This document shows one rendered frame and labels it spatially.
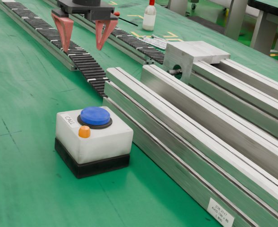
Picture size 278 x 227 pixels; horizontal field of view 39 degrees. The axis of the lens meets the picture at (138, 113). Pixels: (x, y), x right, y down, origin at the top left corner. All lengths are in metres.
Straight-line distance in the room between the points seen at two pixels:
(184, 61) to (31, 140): 0.35
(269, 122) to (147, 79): 0.22
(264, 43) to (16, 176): 2.24
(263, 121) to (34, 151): 0.36
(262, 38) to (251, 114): 1.93
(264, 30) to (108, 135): 2.14
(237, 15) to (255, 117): 3.02
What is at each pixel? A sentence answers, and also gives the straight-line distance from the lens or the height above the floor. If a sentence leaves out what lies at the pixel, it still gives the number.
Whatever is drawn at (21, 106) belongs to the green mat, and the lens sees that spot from 0.69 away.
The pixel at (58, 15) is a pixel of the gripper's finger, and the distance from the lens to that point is 0.79.
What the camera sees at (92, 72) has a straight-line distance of 0.81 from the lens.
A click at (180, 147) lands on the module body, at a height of 0.83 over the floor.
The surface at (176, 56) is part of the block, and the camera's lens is 0.80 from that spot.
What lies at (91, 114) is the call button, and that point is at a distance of 0.52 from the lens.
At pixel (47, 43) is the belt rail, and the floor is 0.79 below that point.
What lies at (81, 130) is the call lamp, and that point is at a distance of 0.49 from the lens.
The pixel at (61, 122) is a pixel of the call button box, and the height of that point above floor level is 0.84.
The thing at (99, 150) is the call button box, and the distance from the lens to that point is 0.51.
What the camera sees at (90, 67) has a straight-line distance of 0.82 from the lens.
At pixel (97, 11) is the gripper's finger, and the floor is 0.92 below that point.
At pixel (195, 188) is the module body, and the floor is 0.80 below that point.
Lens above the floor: 1.09
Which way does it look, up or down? 26 degrees down
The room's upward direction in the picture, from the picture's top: 9 degrees clockwise
